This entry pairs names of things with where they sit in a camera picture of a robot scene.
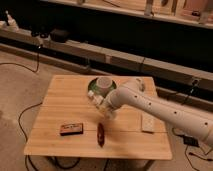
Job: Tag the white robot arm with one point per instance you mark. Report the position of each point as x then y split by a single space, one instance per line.
193 122

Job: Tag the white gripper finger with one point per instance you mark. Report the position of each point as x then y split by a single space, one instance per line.
110 115

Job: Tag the dark red snack box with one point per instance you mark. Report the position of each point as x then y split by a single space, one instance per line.
71 129

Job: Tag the wooden table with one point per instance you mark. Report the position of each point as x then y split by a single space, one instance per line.
66 102

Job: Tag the black power adapter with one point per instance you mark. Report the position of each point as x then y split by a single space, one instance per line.
190 141

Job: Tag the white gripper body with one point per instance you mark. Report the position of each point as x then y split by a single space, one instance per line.
108 104

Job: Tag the white cup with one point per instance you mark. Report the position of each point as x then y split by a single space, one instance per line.
104 84

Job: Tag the beige sponge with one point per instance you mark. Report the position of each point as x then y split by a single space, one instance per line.
148 124

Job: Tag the clear white-labelled bottle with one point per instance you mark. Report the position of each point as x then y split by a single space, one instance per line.
96 99

